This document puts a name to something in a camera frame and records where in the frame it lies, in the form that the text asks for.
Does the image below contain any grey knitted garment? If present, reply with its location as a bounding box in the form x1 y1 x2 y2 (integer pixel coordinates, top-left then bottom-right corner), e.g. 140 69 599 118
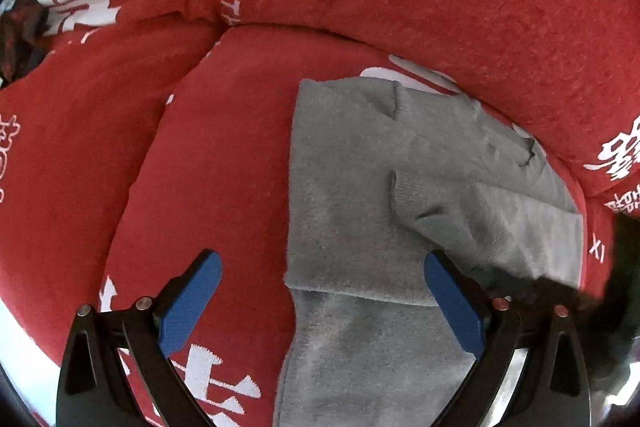
273 78 584 426

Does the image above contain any red sofa white lettering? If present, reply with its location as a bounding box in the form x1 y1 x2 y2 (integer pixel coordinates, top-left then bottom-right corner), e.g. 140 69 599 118
1 0 639 426

